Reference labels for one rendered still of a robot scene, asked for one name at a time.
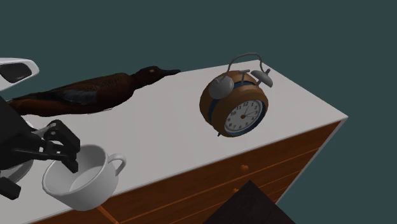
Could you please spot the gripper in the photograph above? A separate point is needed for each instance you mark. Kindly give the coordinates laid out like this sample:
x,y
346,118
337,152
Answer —
x,y
12,133

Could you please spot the dark brown duck figure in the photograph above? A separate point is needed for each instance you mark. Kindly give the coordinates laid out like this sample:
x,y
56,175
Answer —
x,y
93,93

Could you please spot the wooden chest of drawers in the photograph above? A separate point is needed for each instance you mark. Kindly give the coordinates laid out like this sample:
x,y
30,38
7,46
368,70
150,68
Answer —
x,y
167,124

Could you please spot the brown twin-bell alarm clock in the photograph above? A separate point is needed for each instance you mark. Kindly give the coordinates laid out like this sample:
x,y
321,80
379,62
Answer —
x,y
238,105

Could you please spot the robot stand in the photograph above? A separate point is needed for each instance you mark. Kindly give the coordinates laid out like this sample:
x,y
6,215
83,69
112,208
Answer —
x,y
248,208

